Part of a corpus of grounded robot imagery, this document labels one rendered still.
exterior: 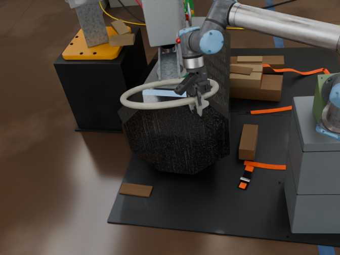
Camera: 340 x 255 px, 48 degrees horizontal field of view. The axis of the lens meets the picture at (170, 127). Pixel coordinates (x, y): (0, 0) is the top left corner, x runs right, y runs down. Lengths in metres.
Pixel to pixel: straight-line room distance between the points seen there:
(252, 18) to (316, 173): 1.10
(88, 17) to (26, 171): 1.43
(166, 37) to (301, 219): 1.42
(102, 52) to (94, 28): 0.21
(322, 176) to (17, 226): 2.20
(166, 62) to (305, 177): 1.04
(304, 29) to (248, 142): 1.79
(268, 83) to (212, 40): 2.21
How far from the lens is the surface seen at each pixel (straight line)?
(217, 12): 1.54
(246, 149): 3.03
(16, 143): 3.89
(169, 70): 2.23
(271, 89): 3.59
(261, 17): 1.47
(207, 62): 2.83
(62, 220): 3.06
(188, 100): 1.66
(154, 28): 2.33
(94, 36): 3.29
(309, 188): 2.37
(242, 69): 3.66
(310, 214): 2.57
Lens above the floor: 2.31
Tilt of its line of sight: 41 degrees down
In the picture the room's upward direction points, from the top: 10 degrees counter-clockwise
